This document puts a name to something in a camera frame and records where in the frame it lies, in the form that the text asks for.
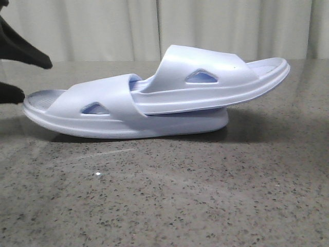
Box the pale green curtain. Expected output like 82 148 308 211
1 1 328 62

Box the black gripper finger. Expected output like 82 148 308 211
1 17 52 69
0 82 25 104

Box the light blue slipper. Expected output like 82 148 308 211
131 45 290 115
23 74 228 139

